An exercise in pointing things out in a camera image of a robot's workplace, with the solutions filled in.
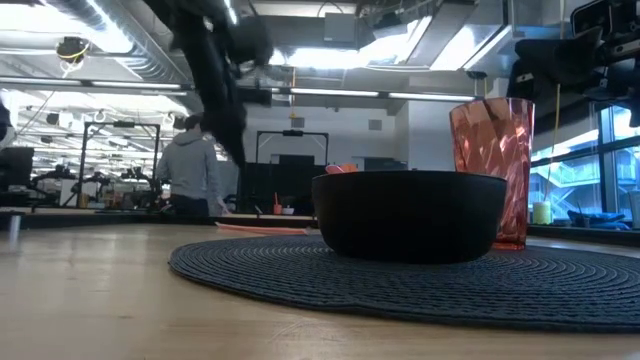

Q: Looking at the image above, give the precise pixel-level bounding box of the person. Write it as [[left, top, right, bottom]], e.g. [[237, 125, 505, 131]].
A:
[[154, 113, 230, 218]]

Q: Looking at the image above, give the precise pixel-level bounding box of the long ceiling light fixture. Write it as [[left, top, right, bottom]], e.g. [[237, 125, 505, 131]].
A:
[[0, 76, 190, 97], [286, 86, 477, 103]]

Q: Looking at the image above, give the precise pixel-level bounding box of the yellow-green cup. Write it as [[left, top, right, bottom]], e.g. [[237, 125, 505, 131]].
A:
[[531, 200, 552, 226]]

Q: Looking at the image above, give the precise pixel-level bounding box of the round woven grey-blue placemat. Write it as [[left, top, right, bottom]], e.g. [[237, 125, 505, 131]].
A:
[[168, 233, 640, 334]]

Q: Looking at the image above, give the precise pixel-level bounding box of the silver ribbed ventilation duct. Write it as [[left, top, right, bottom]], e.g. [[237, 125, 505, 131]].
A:
[[42, 0, 194, 85]]

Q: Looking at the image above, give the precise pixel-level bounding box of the flat pink utensil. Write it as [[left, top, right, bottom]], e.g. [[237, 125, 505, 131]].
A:
[[214, 221, 310, 237]]

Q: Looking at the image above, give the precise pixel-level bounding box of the black bowl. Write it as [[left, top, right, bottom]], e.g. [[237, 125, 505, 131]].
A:
[[310, 169, 509, 265]]

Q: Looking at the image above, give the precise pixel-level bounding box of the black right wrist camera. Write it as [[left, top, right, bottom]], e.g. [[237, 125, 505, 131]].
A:
[[570, 0, 640, 37]]

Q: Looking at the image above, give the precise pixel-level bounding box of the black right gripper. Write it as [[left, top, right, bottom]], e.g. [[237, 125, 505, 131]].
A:
[[506, 27, 606, 100]]

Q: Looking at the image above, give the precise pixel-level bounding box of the red faceted plastic tumbler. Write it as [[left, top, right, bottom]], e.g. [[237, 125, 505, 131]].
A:
[[448, 97, 536, 251]]

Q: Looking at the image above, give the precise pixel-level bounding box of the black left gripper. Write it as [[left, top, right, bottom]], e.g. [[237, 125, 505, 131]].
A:
[[185, 34, 250, 172]]

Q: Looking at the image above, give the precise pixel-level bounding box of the black metal frame station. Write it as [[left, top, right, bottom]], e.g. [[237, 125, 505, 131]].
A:
[[77, 120, 162, 209], [254, 129, 330, 166]]

